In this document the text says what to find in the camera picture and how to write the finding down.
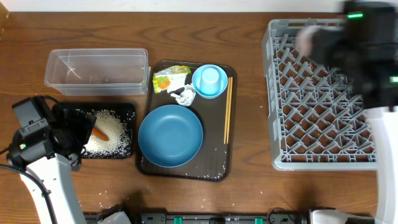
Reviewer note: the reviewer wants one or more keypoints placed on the black waste tray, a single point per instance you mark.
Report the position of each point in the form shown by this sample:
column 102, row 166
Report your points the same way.
column 82, row 106

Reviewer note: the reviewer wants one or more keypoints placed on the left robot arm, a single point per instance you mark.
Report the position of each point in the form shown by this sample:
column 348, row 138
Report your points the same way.
column 45, row 151

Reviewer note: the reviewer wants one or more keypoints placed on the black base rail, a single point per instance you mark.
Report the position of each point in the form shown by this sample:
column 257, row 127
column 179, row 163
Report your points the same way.
column 162, row 216

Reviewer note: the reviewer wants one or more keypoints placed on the crumpled white tissue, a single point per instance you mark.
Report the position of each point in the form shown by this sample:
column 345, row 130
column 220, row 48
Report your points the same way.
column 186, row 97

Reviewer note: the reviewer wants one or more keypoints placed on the brown serving tray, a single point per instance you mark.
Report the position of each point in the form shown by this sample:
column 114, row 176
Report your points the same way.
column 212, row 162

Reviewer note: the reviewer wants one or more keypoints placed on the wooden chopstick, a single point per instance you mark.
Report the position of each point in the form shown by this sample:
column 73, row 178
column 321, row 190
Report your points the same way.
column 226, row 110
column 229, row 108

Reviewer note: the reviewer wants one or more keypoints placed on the orange carrot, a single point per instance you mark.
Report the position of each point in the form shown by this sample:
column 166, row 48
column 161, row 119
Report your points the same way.
column 99, row 134

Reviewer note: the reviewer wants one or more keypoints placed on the light blue cup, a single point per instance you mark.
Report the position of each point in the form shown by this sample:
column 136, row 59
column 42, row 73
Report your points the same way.
column 210, row 82

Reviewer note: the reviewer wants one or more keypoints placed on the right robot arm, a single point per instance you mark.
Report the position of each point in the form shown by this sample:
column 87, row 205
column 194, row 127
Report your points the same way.
column 365, row 49

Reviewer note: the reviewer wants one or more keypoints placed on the green snack wrapper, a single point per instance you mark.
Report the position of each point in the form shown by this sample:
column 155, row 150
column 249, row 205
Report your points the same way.
column 170, row 79

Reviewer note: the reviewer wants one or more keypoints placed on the white cup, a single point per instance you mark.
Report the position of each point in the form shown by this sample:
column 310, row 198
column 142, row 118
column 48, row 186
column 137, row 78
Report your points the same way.
column 305, row 41

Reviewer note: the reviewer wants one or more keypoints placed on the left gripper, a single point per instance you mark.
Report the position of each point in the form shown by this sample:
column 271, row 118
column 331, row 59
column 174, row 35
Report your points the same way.
column 84, row 129

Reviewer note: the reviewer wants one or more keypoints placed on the grey dishwasher rack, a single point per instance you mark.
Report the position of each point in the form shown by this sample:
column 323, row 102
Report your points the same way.
column 315, row 120

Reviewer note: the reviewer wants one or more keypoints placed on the dark blue plate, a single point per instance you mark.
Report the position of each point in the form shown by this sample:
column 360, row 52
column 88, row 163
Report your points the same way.
column 170, row 136

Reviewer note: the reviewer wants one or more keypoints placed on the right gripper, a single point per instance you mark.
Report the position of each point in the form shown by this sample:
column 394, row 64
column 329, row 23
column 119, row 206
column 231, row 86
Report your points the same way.
column 332, row 38

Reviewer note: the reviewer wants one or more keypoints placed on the pile of white rice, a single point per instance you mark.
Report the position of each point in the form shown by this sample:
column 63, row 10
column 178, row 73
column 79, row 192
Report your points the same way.
column 118, row 125

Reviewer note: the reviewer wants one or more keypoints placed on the clear plastic bin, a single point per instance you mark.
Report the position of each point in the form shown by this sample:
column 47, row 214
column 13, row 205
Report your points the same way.
column 98, row 72

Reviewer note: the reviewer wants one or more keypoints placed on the light blue bowl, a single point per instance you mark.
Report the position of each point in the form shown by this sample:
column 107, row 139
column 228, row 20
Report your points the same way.
column 197, row 75

